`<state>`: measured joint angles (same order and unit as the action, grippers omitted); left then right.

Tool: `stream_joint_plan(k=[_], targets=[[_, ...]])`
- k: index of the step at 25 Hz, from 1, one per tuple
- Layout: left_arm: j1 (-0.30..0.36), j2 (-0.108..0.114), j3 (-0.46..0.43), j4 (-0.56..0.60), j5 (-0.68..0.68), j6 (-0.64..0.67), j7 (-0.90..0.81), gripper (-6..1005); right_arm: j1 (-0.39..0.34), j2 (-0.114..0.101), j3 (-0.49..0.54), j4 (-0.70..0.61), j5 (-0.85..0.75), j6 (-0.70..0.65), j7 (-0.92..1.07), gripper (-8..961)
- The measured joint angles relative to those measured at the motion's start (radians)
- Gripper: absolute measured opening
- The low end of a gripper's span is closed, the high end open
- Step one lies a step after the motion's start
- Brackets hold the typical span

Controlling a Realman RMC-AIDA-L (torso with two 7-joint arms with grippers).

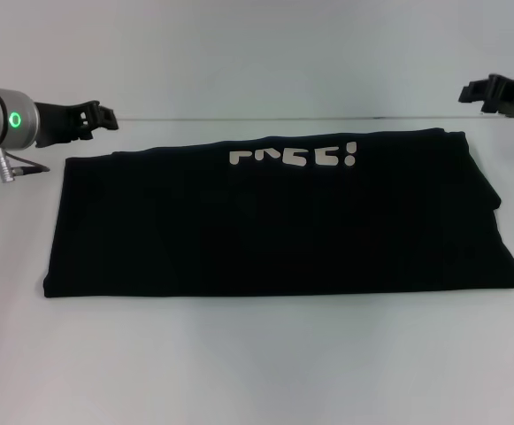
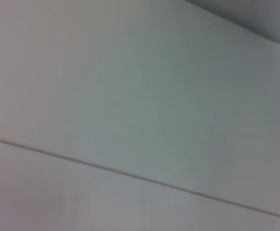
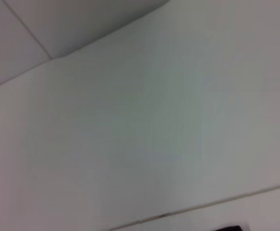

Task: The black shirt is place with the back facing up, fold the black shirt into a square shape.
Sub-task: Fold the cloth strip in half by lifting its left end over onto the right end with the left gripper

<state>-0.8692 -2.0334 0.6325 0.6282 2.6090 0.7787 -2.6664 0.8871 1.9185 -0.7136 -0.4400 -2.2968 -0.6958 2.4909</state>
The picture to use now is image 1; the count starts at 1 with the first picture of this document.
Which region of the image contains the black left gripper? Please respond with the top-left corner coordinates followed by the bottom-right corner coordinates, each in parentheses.
top-left (33, 100), bottom-right (120, 150)

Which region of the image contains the left arm cable with silver plug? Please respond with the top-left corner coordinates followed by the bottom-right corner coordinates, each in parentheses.
top-left (0, 147), bottom-right (51, 183)

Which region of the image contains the black shirt with FREE print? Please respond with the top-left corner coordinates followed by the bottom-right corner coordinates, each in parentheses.
top-left (42, 127), bottom-right (514, 298)

